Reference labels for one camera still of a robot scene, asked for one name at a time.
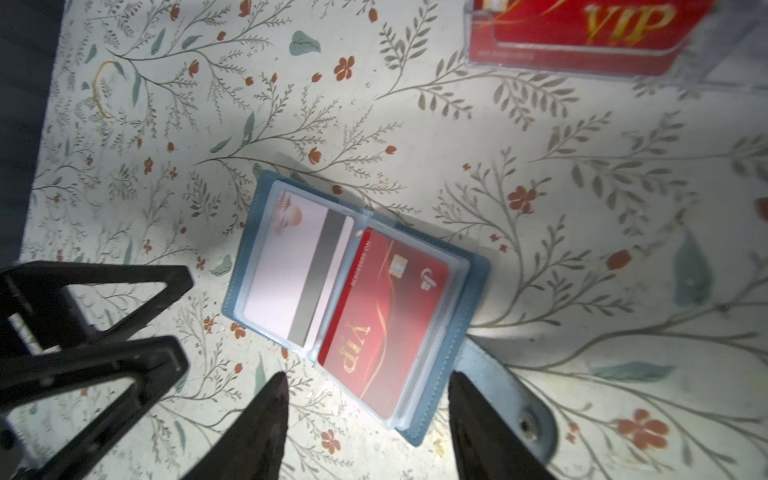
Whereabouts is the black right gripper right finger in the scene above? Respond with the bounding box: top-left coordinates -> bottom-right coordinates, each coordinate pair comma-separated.
448,371 -> 558,479

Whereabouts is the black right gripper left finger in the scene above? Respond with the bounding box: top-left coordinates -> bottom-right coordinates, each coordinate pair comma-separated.
185,372 -> 289,479

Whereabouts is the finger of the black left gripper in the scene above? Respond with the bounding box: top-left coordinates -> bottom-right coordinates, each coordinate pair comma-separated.
1,261 -> 194,354
1,336 -> 189,479

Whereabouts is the blue leather card holder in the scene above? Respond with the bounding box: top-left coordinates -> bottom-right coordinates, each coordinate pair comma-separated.
222,171 -> 558,463

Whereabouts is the pink card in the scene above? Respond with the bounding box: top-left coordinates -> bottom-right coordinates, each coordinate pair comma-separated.
235,189 -> 354,350

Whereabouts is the red VIP card in holder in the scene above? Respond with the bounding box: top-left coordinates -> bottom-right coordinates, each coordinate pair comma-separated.
317,228 -> 451,421

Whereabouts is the red VIP card in stand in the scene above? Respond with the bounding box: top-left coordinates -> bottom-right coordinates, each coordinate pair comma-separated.
467,0 -> 714,77

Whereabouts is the clear acrylic card display stand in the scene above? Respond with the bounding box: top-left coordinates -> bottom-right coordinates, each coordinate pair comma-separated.
464,1 -> 767,92

